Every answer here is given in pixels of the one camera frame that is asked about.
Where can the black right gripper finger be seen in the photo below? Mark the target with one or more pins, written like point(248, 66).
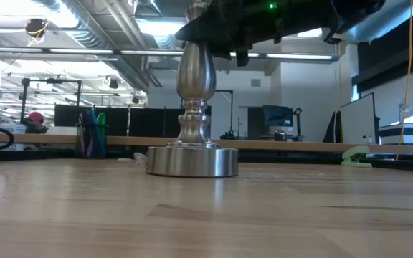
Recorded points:
point(203, 30)

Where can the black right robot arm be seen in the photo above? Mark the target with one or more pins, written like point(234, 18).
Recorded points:
point(317, 18)

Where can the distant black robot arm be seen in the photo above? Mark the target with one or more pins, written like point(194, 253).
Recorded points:
point(229, 135)

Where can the black computer monitor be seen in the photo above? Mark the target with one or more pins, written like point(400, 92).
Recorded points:
point(278, 115)

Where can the black office partition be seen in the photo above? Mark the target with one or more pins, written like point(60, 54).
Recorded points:
point(149, 123)

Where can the black round pot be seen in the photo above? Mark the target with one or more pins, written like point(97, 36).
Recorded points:
point(280, 135)

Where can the long ceiling light strip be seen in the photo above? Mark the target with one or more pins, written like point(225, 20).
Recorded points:
point(84, 51)

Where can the large tan desk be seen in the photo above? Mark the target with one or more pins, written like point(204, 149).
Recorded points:
point(299, 146)

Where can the white board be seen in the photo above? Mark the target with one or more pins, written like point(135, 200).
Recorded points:
point(359, 118)

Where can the light green stapler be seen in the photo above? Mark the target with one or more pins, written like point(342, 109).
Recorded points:
point(355, 157)

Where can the person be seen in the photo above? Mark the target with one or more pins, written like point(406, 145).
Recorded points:
point(36, 122)

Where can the white plastic box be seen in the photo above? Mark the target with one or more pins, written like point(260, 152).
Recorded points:
point(13, 129)

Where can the black ceiling camera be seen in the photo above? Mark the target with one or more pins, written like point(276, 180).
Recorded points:
point(35, 27)

